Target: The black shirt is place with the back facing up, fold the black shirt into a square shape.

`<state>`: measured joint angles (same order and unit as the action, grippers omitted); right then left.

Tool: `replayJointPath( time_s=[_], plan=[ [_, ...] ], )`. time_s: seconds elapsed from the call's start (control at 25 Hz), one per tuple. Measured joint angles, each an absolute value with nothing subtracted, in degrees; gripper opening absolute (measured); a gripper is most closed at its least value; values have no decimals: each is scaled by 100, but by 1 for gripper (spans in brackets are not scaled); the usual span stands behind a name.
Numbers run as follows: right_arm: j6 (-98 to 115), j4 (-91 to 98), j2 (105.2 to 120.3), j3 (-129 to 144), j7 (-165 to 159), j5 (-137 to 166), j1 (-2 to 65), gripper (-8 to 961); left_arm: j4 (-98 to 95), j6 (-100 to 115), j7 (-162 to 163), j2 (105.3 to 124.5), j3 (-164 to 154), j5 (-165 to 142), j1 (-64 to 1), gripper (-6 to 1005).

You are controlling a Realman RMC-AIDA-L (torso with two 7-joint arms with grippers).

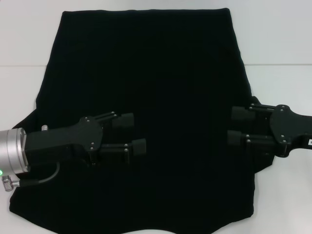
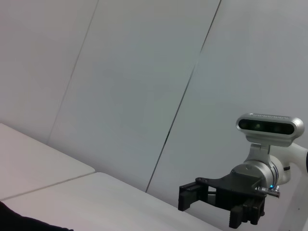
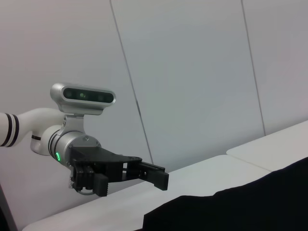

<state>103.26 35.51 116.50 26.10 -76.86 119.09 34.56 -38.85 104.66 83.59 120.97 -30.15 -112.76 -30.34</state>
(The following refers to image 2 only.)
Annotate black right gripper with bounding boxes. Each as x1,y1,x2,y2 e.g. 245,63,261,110
178,173,268,229

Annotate black shirt with FREE print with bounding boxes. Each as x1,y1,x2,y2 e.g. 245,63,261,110
0,201,74,231

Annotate right gripper cable with plug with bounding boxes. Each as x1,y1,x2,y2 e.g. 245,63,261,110
255,184,281,199

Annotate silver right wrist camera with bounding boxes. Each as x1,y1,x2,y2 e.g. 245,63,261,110
235,112,305,148

